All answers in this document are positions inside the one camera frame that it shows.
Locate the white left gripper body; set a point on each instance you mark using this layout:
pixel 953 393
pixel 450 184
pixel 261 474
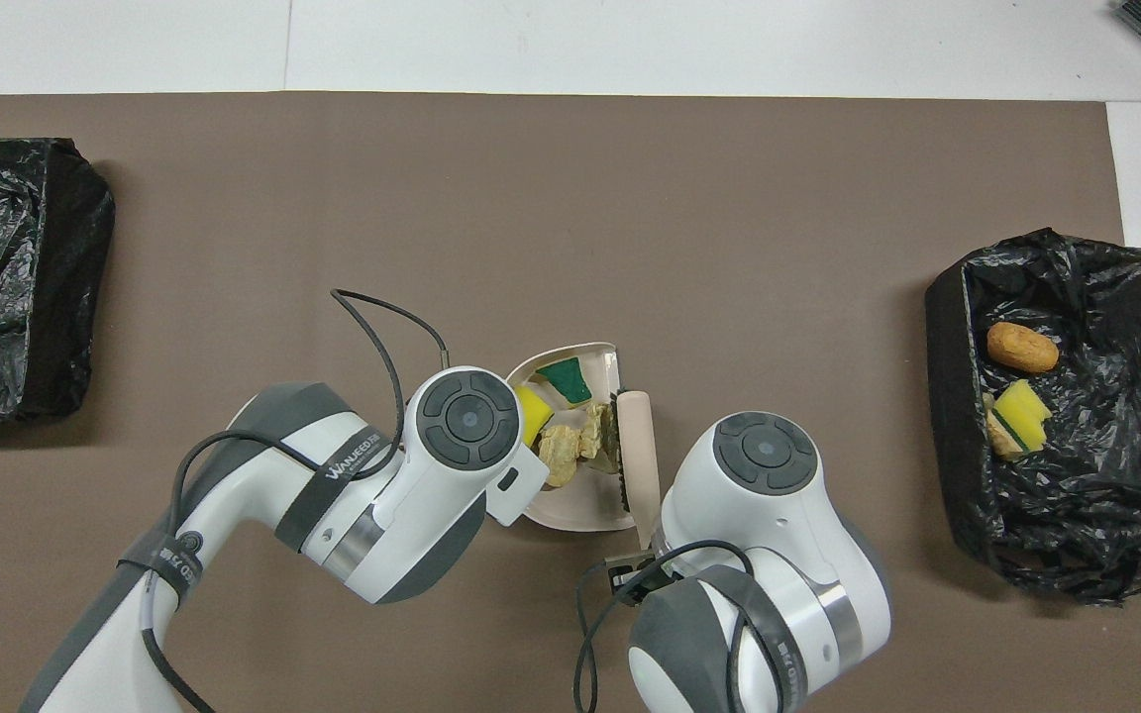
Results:
pixel 516 490

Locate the beige foam chunk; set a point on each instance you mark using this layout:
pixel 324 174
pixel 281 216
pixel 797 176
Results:
pixel 559 458
pixel 598 436

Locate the beige plastic dustpan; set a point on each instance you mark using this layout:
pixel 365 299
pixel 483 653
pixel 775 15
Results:
pixel 580 505

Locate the yellow sponge piece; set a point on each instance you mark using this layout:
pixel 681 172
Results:
pixel 534 416
pixel 566 381

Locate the beige hand brush black bristles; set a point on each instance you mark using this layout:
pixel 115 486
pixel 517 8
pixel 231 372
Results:
pixel 640 446

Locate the orange striped sponge piece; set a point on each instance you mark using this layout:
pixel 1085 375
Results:
pixel 1001 444

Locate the green and yellow sponge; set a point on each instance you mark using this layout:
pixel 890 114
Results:
pixel 1024 411

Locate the brown oval foam lump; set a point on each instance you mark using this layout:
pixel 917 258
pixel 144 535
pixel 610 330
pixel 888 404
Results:
pixel 1023 348

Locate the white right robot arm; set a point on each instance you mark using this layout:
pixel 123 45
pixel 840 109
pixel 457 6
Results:
pixel 778 535

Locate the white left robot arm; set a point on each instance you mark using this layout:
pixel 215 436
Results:
pixel 363 515

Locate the black bag-lined bin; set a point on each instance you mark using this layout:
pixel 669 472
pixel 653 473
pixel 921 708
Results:
pixel 1115 495
pixel 65 218

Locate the brown table mat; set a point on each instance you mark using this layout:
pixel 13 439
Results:
pixel 570 198

